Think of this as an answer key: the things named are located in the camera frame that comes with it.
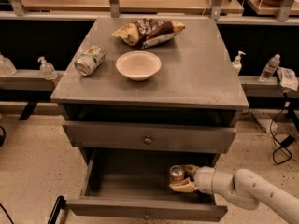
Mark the white bowl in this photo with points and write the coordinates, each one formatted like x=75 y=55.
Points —
x=138 y=65

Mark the white wipes pack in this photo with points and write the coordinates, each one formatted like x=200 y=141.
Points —
x=287 y=78

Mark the clear sanitizer pump bottle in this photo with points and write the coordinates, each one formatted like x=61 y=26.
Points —
x=47 y=69

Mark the clear bottle far left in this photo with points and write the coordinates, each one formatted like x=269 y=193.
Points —
x=6 y=66

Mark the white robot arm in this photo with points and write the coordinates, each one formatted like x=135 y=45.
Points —
x=244 y=189

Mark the brown chip bag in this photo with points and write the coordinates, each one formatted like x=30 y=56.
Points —
x=145 y=33

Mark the white pump bottle right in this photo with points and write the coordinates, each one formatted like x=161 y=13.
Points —
x=236 y=63

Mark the orange soda can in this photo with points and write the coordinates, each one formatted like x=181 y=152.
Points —
x=176 y=173

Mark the open middle drawer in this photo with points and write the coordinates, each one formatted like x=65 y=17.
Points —
x=135 y=183

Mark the wooden back table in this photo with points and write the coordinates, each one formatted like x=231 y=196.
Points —
x=126 y=6

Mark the green white soda can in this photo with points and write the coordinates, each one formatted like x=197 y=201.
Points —
x=88 y=61

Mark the grey wooden drawer cabinet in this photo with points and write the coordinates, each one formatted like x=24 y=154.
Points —
x=196 y=86

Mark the black stand leg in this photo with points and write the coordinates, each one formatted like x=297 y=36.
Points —
x=60 y=204

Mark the clear water bottle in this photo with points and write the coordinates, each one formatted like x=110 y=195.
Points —
x=270 y=68

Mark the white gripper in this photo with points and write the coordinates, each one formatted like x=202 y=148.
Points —
x=205 y=178

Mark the closed top drawer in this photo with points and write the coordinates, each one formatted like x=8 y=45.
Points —
x=142 y=136

